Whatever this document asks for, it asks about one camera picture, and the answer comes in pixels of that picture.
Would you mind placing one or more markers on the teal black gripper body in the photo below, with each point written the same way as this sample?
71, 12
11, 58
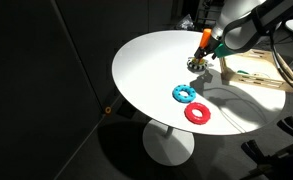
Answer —
217, 49

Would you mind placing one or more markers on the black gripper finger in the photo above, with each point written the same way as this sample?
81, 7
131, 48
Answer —
204, 54
199, 53

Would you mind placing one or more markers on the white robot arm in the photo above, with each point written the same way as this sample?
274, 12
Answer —
242, 23

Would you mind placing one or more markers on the white round table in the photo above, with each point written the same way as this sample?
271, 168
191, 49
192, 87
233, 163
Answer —
148, 68

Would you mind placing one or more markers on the wooden tray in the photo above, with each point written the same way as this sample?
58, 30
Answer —
254, 67

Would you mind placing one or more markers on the black clamp equipment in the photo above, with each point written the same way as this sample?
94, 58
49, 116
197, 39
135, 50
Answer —
278, 166

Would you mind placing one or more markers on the orange ring toss peg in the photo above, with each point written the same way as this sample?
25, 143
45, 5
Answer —
205, 37

